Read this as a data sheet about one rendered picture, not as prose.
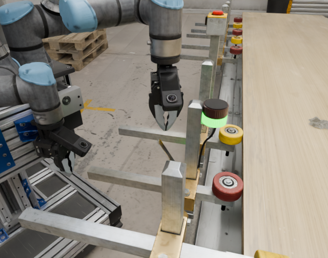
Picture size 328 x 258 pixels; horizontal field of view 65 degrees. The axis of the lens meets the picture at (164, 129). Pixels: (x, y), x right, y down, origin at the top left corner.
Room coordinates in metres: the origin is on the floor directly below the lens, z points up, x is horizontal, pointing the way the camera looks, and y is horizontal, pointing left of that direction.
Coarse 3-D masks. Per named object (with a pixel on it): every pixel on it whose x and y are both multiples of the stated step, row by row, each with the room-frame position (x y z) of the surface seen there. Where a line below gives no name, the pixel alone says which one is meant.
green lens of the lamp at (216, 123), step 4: (204, 116) 0.53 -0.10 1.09; (204, 120) 0.53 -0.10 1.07; (208, 120) 0.52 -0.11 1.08; (212, 120) 0.51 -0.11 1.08; (216, 120) 0.51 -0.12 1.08; (220, 120) 0.51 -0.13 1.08; (224, 120) 0.52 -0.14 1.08; (204, 124) 0.53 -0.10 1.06; (208, 124) 0.52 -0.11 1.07; (212, 124) 0.51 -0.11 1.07; (216, 124) 0.51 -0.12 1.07; (220, 124) 0.51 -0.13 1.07; (224, 124) 0.52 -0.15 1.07
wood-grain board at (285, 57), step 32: (256, 32) 2.13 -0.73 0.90; (288, 32) 2.13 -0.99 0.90; (320, 32) 2.13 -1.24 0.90; (256, 64) 1.39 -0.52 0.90; (288, 64) 1.39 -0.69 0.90; (320, 64) 1.39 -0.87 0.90; (256, 96) 1.00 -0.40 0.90; (288, 96) 1.00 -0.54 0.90; (320, 96) 1.00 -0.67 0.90; (256, 128) 0.75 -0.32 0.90; (288, 128) 0.75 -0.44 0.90; (256, 160) 0.58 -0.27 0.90; (288, 160) 0.58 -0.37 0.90; (320, 160) 0.58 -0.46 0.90; (256, 192) 0.46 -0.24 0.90; (288, 192) 0.46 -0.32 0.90; (320, 192) 0.46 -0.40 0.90; (256, 224) 0.36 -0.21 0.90; (288, 224) 0.36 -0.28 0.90; (320, 224) 0.36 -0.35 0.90; (320, 256) 0.29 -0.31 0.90
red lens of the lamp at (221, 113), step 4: (204, 104) 0.54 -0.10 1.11; (228, 104) 0.54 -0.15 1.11; (204, 108) 0.53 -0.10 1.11; (208, 108) 0.52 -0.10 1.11; (228, 108) 0.53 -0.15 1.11; (204, 112) 0.53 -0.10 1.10; (208, 112) 0.52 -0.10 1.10; (212, 112) 0.51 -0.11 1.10; (216, 112) 0.51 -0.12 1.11; (220, 112) 0.51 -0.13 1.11; (224, 112) 0.52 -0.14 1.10; (208, 116) 0.52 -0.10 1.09; (212, 116) 0.51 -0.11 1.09; (216, 116) 0.51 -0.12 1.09; (220, 116) 0.51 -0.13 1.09; (224, 116) 0.52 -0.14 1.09
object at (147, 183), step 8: (96, 168) 0.59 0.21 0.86; (104, 168) 0.59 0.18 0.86; (88, 176) 0.57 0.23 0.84; (96, 176) 0.57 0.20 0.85; (104, 176) 0.56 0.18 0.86; (112, 176) 0.56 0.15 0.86; (120, 176) 0.56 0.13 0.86; (128, 176) 0.56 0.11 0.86; (136, 176) 0.56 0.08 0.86; (144, 176) 0.56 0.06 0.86; (120, 184) 0.55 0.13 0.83; (128, 184) 0.54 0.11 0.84; (136, 184) 0.54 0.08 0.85; (144, 184) 0.53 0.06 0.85; (152, 184) 0.52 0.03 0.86; (160, 184) 0.52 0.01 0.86; (160, 192) 0.52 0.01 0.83; (200, 192) 0.49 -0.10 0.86; (208, 192) 0.49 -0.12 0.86; (200, 200) 0.49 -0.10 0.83; (208, 200) 0.48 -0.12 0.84; (216, 200) 0.48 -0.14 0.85
